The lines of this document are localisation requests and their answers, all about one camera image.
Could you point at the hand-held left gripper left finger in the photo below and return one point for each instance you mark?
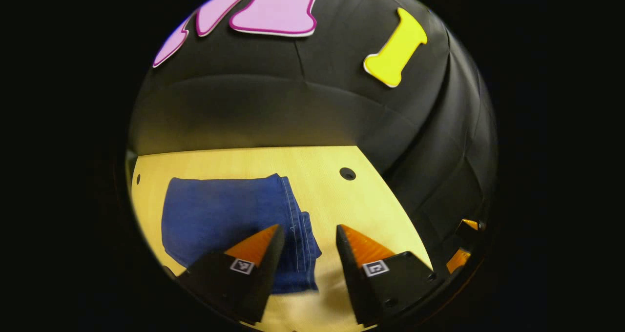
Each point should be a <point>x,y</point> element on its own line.
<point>266,273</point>

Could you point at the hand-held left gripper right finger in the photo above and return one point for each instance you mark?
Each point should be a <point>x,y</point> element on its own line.
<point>354,273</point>

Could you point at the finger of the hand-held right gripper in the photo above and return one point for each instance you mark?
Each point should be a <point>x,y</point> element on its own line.
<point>469,223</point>
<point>458,260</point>

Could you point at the blue denim jeans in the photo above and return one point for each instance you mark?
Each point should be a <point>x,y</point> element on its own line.
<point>210,215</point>

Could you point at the black backdrop cloth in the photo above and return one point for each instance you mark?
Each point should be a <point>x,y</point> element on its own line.
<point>293,107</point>

